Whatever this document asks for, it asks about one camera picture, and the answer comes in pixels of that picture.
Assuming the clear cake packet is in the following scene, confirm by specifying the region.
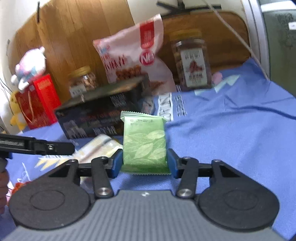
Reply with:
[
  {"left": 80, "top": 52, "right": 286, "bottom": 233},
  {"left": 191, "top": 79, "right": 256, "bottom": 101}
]
[{"left": 71, "top": 133, "right": 123, "bottom": 164}]

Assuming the green tea snack packet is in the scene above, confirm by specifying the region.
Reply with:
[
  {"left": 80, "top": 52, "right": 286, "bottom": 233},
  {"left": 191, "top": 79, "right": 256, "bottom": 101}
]
[{"left": 120, "top": 111, "right": 170, "bottom": 175}]

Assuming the red spicy snack packet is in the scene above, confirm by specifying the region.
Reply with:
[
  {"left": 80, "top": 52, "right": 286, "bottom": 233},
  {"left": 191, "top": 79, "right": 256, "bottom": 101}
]
[{"left": 11, "top": 181, "right": 30, "bottom": 196}]

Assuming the person's left hand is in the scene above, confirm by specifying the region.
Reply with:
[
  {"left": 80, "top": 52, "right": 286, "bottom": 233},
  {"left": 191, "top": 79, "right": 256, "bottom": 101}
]
[{"left": 0, "top": 170, "right": 9, "bottom": 214}]

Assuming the yellow duck plush toy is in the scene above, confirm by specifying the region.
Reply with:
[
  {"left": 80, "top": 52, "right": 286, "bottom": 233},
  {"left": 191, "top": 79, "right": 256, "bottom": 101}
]
[{"left": 9, "top": 91, "right": 27, "bottom": 131}]

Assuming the red gift bag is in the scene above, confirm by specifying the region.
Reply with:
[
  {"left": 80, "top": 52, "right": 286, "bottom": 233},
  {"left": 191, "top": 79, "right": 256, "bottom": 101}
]
[{"left": 16, "top": 74, "right": 61, "bottom": 130}]

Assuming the black sheep storage box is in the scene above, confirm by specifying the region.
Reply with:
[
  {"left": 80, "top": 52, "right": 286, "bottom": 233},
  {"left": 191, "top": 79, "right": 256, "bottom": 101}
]
[{"left": 55, "top": 74, "right": 154, "bottom": 139}]

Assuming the blue printed tablecloth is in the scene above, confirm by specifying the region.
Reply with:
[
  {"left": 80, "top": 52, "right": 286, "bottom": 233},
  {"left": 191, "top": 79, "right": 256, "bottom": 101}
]
[{"left": 1, "top": 59, "right": 295, "bottom": 240}]

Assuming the pink white plush toy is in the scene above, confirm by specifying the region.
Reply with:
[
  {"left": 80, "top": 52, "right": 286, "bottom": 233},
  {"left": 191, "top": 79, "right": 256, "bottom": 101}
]
[{"left": 11, "top": 47, "right": 46, "bottom": 93}]

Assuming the left nut jar gold lid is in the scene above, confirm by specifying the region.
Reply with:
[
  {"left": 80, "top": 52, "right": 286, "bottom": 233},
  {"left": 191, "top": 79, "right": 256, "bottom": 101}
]
[{"left": 68, "top": 66, "right": 98, "bottom": 98}]

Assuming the nut jar gold lid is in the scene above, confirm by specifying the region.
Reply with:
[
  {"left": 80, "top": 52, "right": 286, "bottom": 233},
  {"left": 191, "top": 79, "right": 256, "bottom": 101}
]
[
  {"left": 68, "top": 66, "right": 98, "bottom": 98},
  {"left": 169, "top": 29, "right": 212, "bottom": 91}
]

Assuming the right nut jar gold lid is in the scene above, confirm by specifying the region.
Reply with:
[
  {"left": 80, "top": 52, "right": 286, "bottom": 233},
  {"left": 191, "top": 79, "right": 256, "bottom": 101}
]
[{"left": 169, "top": 29, "right": 212, "bottom": 91}]

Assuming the pink twisted-dough snack bag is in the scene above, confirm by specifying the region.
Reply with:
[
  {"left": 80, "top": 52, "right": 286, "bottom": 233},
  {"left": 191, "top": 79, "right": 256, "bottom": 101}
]
[{"left": 93, "top": 14, "right": 176, "bottom": 95}]

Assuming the brown cushion board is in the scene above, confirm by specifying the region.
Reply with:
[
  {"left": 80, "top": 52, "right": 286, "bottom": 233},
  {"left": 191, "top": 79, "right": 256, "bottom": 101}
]
[{"left": 158, "top": 11, "right": 251, "bottom": 82}]

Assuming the wooden board backdrop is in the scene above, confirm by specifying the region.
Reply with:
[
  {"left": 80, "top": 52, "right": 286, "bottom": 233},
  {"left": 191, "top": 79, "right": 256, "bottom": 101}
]
[{"left": 8, "top": 1, "right": 134, "bottom": 102}]

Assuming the white cable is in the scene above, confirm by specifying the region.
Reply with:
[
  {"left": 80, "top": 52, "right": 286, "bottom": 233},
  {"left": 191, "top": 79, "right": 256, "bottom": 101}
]
[{"left": 203, "top": 0, "right": 270, "bottom": 80}]

